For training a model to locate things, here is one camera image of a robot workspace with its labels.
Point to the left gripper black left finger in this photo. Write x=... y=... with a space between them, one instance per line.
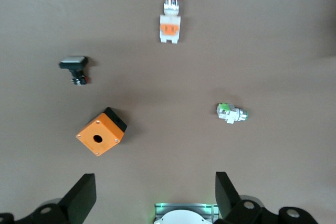
x=80 y=197

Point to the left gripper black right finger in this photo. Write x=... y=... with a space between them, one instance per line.
x=227 y=197

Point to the small orange white component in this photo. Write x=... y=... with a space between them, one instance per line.
x=169 y=22

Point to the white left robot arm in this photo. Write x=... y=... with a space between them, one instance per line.
x=183 y=217

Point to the black square white-capped button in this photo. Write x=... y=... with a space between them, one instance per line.
x=73 y=62

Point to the left arm aluminium base plate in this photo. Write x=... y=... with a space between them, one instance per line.
x=168 y=207

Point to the orange button enclosure box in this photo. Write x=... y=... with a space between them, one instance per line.
x=101 y=132

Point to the green push button switch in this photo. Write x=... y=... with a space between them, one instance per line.
x=231 y=113

